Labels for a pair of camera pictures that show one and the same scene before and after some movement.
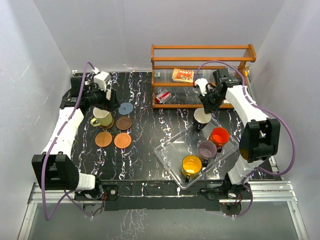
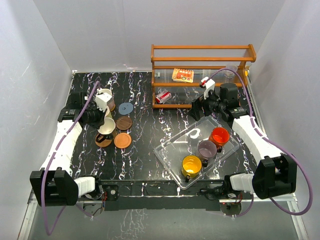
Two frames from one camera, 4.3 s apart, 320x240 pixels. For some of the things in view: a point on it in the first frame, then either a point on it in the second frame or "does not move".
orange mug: x=219 y=136 does not move
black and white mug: x=201 y=118 -> x=106 y=130
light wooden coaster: x=103 y=139 does not move
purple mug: x=207 y=149 does not move
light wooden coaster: x=122 y=140 does not move
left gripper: x=112 y=104 -> x=100 y=121
